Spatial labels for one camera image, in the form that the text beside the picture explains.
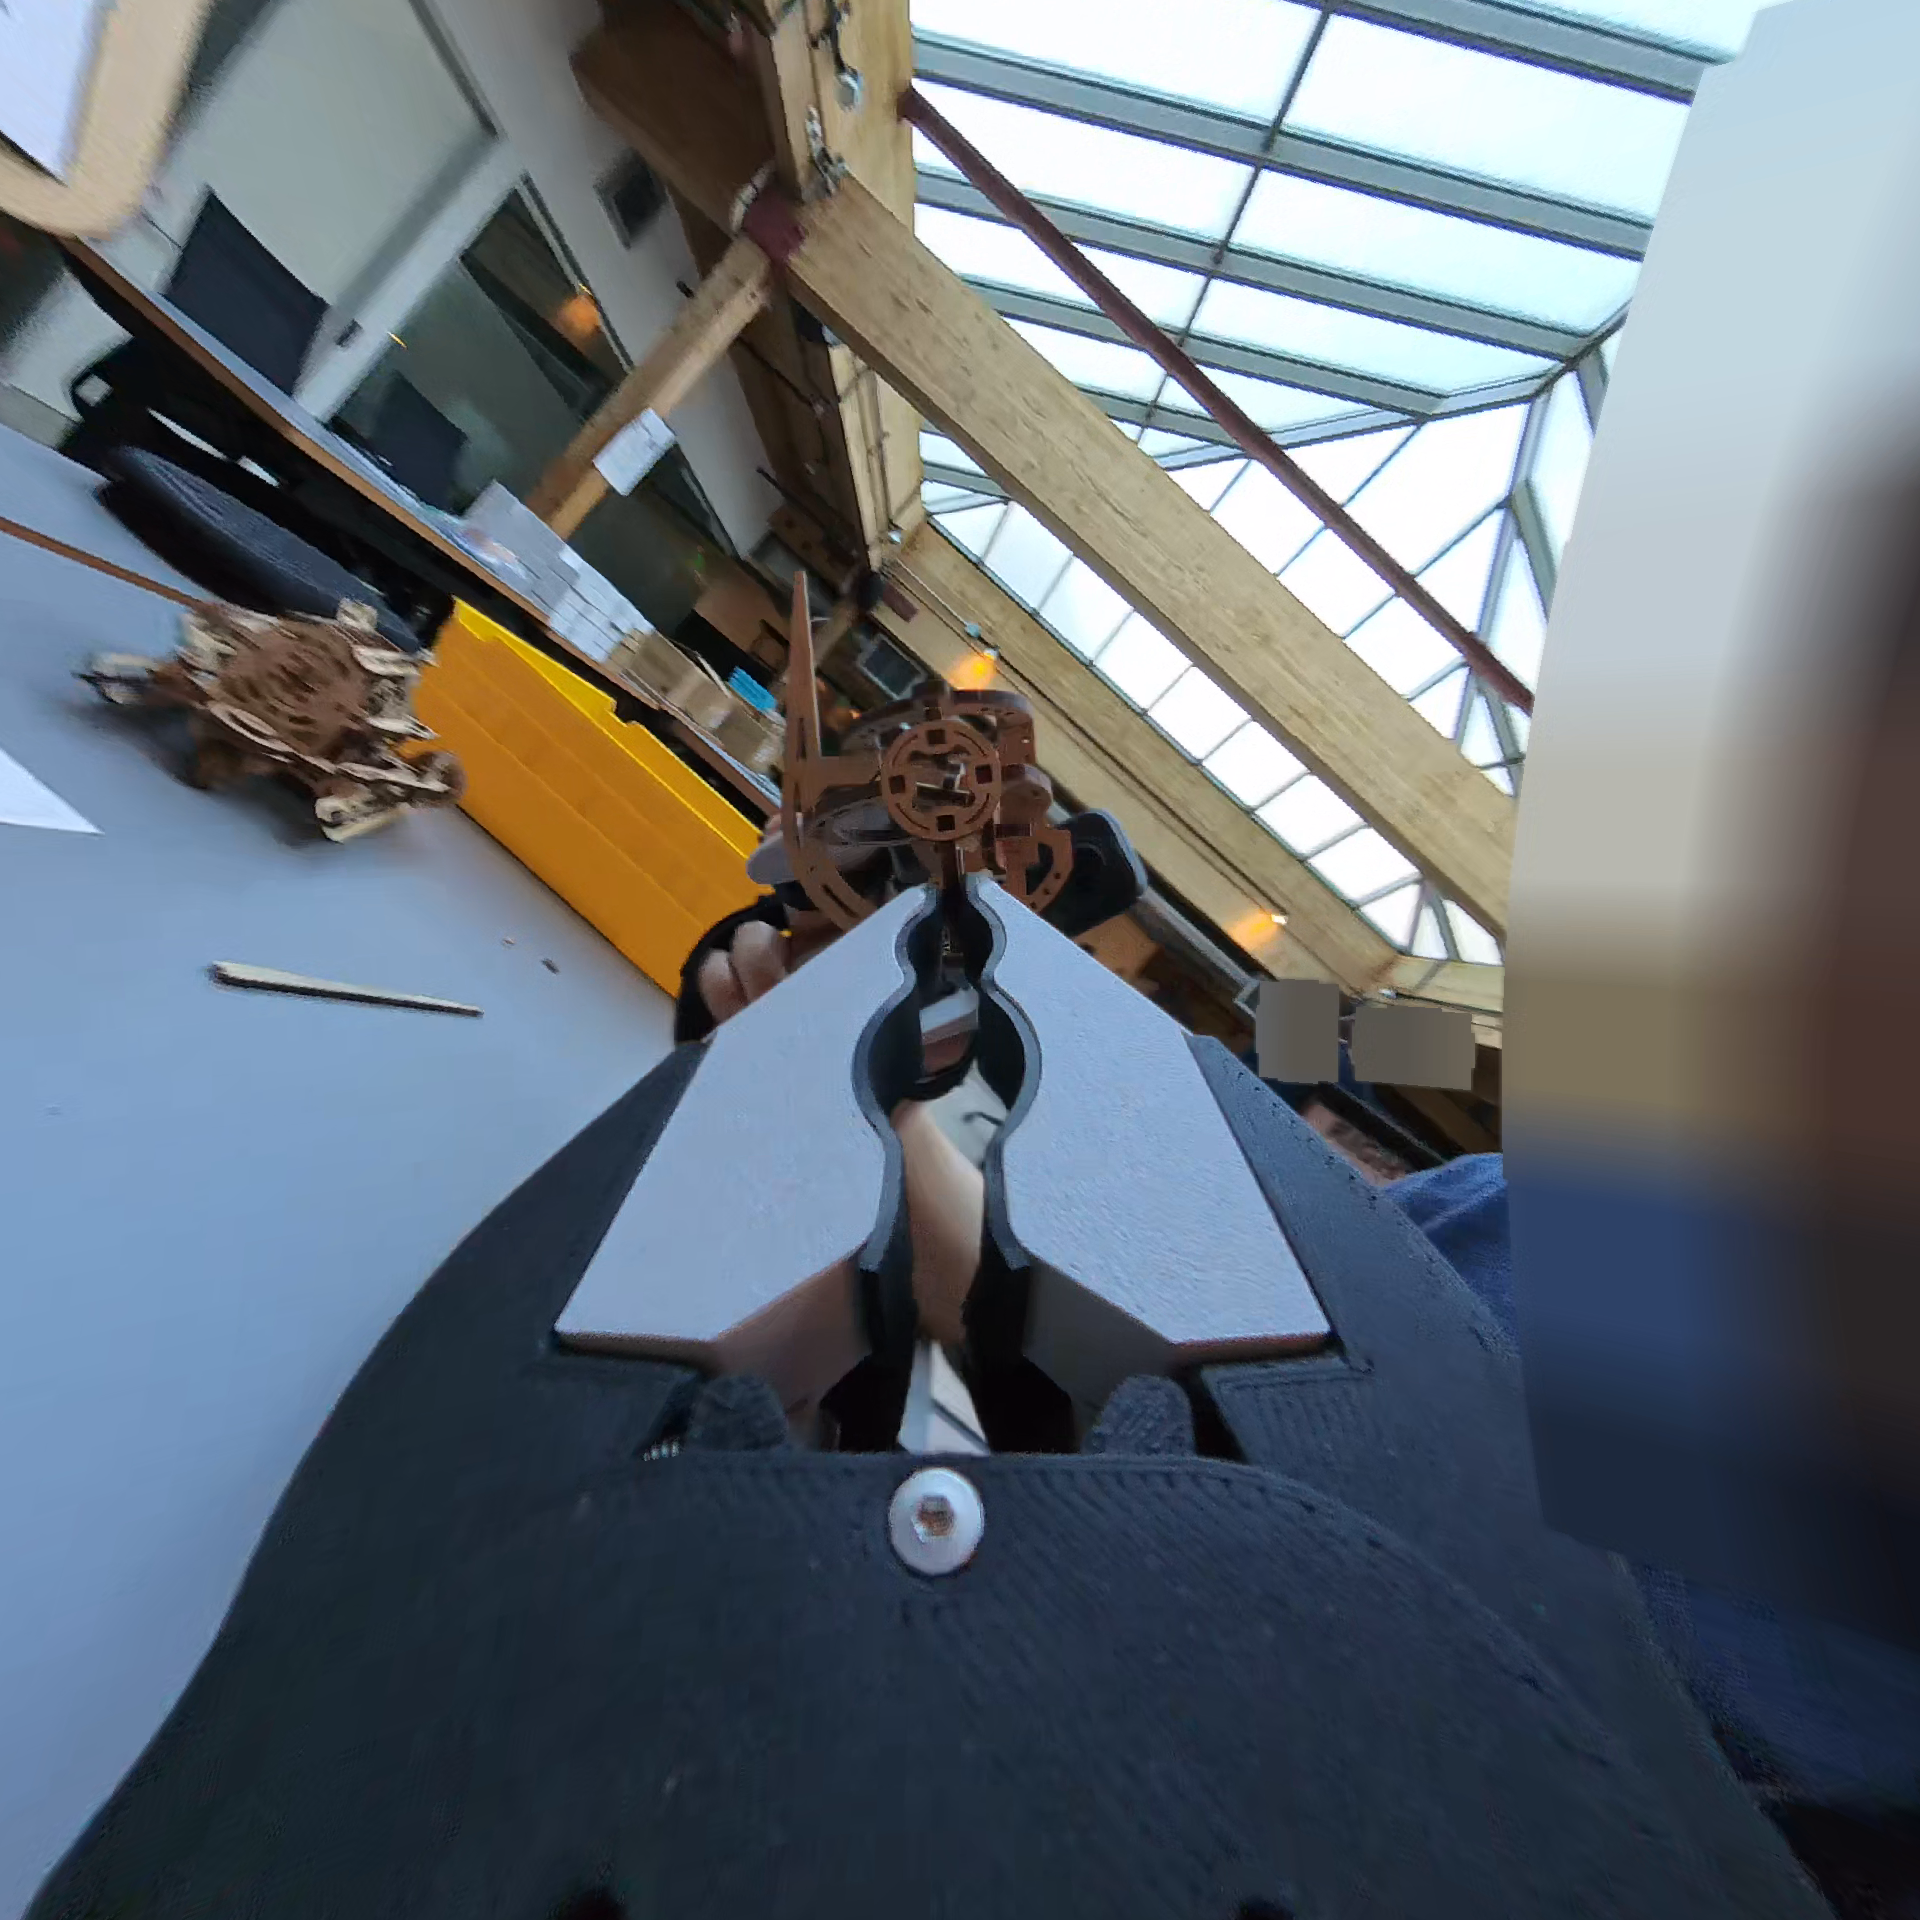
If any person in blue shirt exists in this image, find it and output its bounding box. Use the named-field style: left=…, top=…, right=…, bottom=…
left=1382, top=1157, right=1920, bottom=1920

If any person's right hand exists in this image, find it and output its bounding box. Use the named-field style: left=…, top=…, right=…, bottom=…
left=694, top=920, right=795, bottom=1040

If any white paper sheet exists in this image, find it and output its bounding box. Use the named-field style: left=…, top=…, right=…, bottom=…
left=0, top=746, right=103, bottom=836

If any round wooden model assembly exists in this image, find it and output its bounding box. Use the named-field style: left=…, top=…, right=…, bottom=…
left=770, top=572, right=1073, bottom=941

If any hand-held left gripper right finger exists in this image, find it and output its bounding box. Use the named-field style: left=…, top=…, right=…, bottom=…
left=962, top=879, right=1334, bottom=1454

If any cardboard box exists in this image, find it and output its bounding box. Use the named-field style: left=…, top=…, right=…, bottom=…
left=608, top=630, right=781, bottom=767

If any wooden book stand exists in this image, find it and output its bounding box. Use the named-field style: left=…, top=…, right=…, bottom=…
left=0, top=0, right=212, bottom=242

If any stack of white boxes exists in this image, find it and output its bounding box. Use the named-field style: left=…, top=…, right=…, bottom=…
left=457, top=482, right=654, bottom=663

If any black office chair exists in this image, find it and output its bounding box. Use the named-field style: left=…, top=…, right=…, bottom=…
left=330, top=366, right=473, bottom=512
left=69, top=185, right=332, bottom=468

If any yellow plastic bin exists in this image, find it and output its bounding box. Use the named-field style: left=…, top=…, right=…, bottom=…
left=408, top=599, right=770, bottom=996

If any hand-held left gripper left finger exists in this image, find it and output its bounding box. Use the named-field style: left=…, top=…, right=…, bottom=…
left=554, top=888, right=933, bottom=1448

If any thin wooden stick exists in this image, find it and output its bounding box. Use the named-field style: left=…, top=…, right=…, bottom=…
left=208, top=960, right=487, bottom=1022

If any paper notice on post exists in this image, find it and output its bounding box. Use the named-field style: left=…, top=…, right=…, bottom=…
left=586, top=406, right=680, bottom=495

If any open instruction manual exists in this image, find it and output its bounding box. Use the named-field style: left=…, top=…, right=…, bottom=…
left=0, top=0, right=121, bottom=182

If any finished wooden gear model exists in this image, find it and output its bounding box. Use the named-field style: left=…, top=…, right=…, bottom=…
left=80, top=599, right=466, bottom=845

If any person's right forearm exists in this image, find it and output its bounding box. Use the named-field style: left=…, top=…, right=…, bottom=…
left=897, top=1108, right=996, bottom=1348

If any black padded chair back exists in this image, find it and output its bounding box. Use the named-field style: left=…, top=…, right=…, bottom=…
left=97, top=446, right=426, bottom=655

